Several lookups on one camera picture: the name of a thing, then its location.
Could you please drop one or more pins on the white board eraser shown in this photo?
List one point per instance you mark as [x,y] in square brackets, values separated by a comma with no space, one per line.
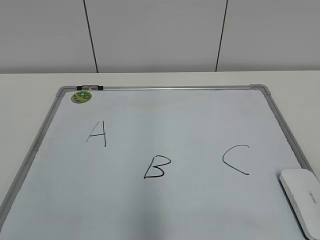
[303,191]

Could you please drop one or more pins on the round green magnet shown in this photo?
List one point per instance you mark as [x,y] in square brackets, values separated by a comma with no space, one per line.
[81,97]

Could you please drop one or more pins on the white board with grey frame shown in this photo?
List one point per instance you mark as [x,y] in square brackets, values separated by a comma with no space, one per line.
[157,163]

